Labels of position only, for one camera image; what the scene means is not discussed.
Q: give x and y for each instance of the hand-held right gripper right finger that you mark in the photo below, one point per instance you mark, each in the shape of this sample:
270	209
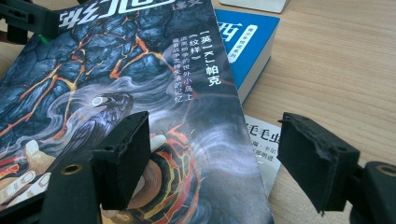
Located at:
314	161

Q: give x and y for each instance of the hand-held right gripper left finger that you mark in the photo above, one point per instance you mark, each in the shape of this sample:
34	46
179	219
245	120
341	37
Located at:
121	161

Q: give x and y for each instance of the white caterpillar picture book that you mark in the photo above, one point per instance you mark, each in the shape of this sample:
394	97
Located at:
264	146

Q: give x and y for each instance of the dark lava cover book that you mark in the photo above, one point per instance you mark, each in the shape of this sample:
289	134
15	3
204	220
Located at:
124	77

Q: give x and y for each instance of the thick blue book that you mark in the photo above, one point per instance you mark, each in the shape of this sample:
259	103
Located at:
249	46

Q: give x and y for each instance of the grey expandable bookend rack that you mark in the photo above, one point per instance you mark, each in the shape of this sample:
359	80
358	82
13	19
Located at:
255	4

